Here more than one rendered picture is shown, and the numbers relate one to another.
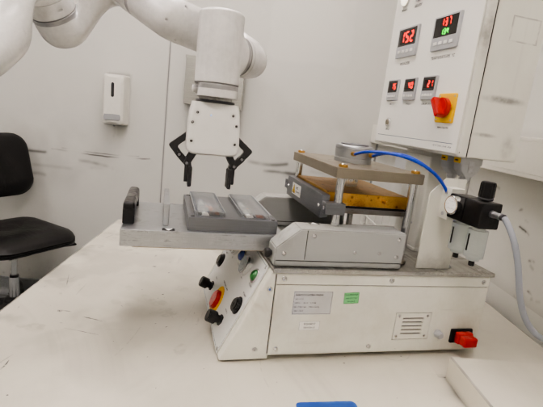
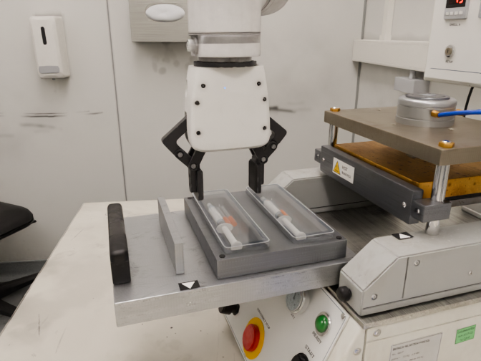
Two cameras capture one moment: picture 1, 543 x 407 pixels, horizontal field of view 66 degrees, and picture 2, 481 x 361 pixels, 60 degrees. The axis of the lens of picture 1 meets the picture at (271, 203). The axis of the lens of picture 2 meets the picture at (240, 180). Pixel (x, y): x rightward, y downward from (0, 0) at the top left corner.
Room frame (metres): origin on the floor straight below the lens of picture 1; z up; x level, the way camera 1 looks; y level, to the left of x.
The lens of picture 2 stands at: (0.31, 0.14, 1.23)
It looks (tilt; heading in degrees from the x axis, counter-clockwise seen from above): 19 degrees down; 357
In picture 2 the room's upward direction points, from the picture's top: straight up
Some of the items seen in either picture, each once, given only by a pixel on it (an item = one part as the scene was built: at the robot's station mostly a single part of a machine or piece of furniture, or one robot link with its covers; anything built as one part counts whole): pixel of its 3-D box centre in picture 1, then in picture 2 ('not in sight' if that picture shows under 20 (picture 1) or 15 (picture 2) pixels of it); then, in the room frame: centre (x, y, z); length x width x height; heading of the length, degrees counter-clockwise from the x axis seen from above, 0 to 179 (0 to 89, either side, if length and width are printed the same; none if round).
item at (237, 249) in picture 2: (205, 206); (225, 220); (0.83, 0.13, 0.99); 0.18 x 0.06 x 0.02; 15
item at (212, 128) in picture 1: (212, 125); (225, 100); (0.83, 0.13, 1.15); 0.10 x 0.08 x 0.11; 105
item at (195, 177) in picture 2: (183, 168); (187, 173); (0.81, 0.18, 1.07); 0.03 x 0.03 x 0.07; 15
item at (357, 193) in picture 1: (350, 182); (422, 152); (0.90, -0.16, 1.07); 0.22 x 0.17 x 0.10; 15
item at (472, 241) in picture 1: (466, 220); not in sight; (0.73, -0.34, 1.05); 0.15 x 0.05 x 0.15; 15
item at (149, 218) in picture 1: (202, 216); (223, 236); (0.83, 0.14, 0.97); 0.30 x 0.22 x 0.08; 105
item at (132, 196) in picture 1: (131, 203); (117, 238); (0.79, 0.27, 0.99); 0.15 x 0.02 x 0.04; 15
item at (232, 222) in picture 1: (226, 212); (255, 223); (0.84, 0.09, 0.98); 0.20 x 0.17 x 0.03; 15
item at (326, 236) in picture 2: (246, 208); (284, 213); (0.85, 0.05, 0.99); 0.18 x 0.06 x 0.02; 15
